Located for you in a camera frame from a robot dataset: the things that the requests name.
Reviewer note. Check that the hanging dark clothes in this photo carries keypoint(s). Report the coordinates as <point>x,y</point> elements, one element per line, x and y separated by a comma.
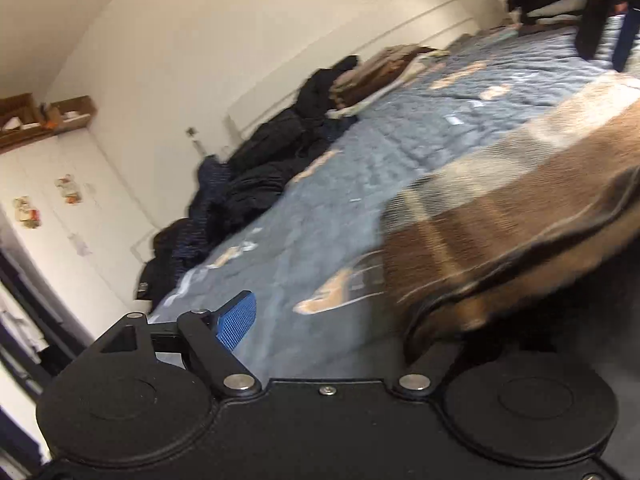
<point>20,340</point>

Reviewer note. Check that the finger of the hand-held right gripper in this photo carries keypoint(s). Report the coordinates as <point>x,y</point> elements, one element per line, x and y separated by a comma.
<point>597,15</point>
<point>626,40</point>

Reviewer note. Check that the stack of folded brown clothes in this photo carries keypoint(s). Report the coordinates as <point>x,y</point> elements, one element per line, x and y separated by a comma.
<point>380,75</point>

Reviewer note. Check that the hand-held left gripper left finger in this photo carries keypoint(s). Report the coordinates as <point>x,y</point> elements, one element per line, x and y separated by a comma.
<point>235,317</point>

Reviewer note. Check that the white wardrobe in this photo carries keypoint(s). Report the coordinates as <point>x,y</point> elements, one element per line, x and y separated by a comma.
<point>100,240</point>

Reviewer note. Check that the blue-grey printed quilt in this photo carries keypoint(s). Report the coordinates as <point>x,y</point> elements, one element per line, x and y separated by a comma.
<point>350,185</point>

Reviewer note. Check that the colourful wardrobe sticker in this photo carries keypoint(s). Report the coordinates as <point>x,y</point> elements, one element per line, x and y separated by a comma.
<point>27,212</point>
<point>69,189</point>

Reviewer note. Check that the cardboard boxes on wardrobe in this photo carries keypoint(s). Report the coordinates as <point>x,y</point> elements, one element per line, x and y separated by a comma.
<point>50,120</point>

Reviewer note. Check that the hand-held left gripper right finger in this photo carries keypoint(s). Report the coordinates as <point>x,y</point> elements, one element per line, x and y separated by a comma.
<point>430,367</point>

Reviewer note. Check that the brown plaid scarf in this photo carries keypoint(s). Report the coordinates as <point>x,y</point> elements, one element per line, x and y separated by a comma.
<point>525,220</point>

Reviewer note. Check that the pile of dark clothes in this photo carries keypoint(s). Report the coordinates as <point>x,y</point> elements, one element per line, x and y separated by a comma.
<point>260,180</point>

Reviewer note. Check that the white bed headboard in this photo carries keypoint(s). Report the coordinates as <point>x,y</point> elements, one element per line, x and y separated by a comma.
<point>325,70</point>

